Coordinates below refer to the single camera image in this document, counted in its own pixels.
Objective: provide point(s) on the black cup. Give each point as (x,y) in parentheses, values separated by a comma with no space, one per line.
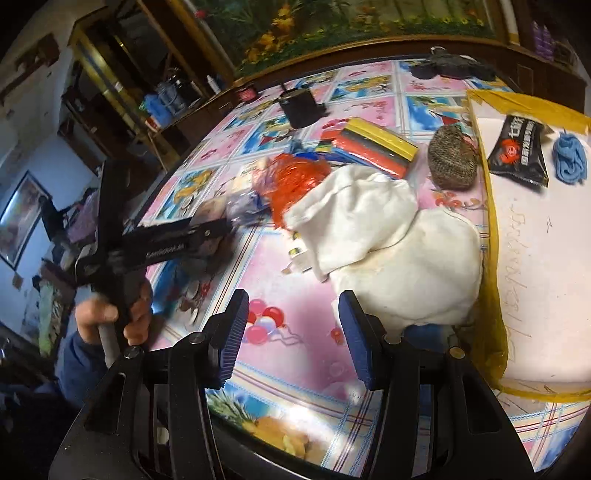
(300,108)

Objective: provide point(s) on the yellow-taped cardboard box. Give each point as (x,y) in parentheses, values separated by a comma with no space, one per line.
(531,277)

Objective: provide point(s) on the striped sponge pack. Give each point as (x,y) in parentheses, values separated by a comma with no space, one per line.
(378,147)

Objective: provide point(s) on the purple spray bottle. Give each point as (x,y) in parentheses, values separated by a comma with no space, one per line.
(548,41)
(537,39)

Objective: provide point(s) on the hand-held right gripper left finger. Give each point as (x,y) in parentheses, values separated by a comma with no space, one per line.
(233,337)

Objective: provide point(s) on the wall poster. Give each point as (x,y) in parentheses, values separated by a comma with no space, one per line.
(23,217)

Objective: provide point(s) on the dark kettle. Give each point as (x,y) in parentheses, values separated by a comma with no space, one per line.
(173,92)

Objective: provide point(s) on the small white bottle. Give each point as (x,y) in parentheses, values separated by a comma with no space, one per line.
(213,84)

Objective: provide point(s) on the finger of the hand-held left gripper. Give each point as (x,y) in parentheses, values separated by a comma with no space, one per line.
(207,230)

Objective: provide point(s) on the artificial flower display case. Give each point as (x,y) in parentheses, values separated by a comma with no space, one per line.
(323,23)

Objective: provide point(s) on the person's left hand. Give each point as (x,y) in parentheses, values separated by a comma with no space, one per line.
(94,318)

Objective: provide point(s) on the person's left forearm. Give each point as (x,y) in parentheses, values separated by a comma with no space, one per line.
(78,369)

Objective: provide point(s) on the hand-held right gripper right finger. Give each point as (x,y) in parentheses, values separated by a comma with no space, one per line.
(358,341)

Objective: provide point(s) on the blue terry cloth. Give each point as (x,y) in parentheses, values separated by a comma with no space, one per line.
(570,159)

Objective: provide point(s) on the large white cloth bag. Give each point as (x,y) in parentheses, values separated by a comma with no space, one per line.
(425,272)

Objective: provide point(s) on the brown knitted pouch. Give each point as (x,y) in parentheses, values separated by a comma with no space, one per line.
(452,159)

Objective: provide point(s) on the gold-trimmed wooden cabinet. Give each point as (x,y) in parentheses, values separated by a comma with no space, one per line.
(115,69)

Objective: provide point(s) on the pack of coloured felt sheets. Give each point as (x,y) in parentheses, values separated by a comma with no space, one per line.
(330,143)

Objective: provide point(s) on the red plastic bag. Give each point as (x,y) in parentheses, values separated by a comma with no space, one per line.
(295,184)

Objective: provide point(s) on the small red jar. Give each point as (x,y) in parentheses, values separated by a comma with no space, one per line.
(247,93)

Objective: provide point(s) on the green floral tissue pack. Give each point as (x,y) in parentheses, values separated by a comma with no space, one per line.
(299,263)

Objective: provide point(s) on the black snack packet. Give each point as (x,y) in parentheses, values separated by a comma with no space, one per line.
(521,152)

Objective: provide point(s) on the black cross-shaped holder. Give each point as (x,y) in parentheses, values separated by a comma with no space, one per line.
(448,67)

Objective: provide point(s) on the blue water jug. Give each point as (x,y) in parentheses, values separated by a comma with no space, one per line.
(152,110)

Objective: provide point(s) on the small white cloth pouch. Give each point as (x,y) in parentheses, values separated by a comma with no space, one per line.
(351,217)

